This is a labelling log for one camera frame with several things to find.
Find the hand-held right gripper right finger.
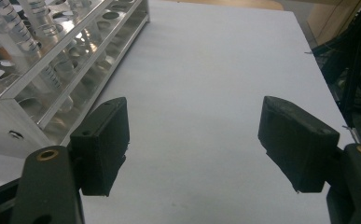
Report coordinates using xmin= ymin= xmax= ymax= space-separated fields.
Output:
xmin=257 ymin=95 xmax=340 ymax=194

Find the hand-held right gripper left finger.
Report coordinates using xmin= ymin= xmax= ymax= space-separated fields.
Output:
xmin=70 ymin=96 xmax=131 ymax=198

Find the metal test tube rack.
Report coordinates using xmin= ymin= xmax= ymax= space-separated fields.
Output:
xmin=0 ymin=0 xmax=151 ymax=160

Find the black metal stand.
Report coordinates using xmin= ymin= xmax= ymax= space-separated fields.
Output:
xmin=312 ymin=0 xmax=361 ymax=147

